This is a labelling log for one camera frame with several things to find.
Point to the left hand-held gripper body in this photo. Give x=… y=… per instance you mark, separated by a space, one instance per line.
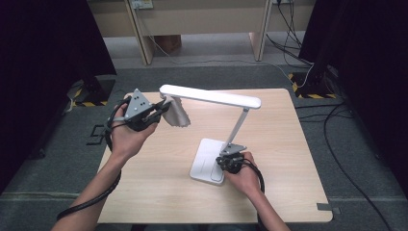
x=138 y=104

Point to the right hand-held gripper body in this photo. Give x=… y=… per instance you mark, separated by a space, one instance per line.
x=233 y=149

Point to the white desk lamp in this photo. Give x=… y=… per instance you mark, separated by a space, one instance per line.
x=205 y=160

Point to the white quilted cloth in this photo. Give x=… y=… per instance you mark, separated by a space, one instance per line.
x=178 y=114

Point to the person's right hand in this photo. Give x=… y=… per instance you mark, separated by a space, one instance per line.
x=247 y=181

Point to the person's left hand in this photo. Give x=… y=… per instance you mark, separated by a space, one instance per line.
x=126 y=141

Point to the black stand base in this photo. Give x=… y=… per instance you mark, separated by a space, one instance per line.
x=96 y=91
x=316 y=83

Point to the yellow black hazard tape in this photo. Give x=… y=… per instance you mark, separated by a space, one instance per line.
x=88 y=104
x=316 y=96

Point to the brown cardboard box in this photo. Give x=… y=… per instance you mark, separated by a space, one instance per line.
x=168 y=43

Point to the beige wooden desk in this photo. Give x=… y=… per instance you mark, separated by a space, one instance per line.
x=198 y=22

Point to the white power strip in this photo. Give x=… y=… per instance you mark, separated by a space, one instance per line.
x=142 y=4

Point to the black curtain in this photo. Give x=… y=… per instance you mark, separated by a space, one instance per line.
x=369 y=64
x=38 y=64

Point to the grey tape piece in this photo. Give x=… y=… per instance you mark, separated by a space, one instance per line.
x=327 y=208

